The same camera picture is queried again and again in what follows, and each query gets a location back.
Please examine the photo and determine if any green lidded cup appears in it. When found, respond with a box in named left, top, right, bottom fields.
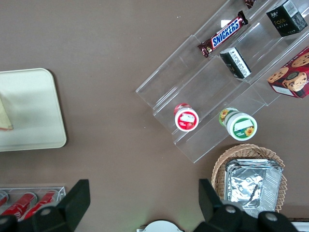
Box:
left=219, top=107, right=258, bottom=142

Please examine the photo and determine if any white plastic snack bin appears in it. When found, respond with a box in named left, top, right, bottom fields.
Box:
left=288, top=218, right=309, bottom=232

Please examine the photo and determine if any small black carton box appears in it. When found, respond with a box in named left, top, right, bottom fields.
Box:
left=219, top=46, right=252, bottom=80
left=265, top=0, right=309, bottom=38

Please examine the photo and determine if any aluminium foil container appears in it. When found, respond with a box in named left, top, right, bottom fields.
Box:
left=223, top=158, right=283, bottom=218

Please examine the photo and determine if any red cookie box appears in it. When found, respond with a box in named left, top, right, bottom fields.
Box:
left=267, top=47, right=309, bottom=99

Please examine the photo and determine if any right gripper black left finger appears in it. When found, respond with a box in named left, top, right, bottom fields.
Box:
left=0, top=178, right=91, bottom=232

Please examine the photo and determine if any clear acrylic step display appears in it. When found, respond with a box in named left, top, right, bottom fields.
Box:
left=135, top=0, right=309, bottom=164

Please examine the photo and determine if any triangle sandwich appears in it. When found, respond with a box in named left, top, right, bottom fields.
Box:
left=0, top=96, right=14, bottom=131

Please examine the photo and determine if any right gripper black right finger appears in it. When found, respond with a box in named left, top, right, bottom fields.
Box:
left=193, top=178, right=296, bottom=232

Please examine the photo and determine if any red lidded cup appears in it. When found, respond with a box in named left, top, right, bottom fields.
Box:
left=173, top=102, right=200, bottom=132

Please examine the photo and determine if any cream plastic tray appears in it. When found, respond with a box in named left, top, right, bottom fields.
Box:
left=0, top=68, right=68, bottom=152

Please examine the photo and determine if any clear acrylic bottle rack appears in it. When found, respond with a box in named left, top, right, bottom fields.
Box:
left=0, top=185, right=67, bottom=212

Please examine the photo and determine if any light wicker basket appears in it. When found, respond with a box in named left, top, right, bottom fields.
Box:
left=211, top=144, right=288, bottom=213

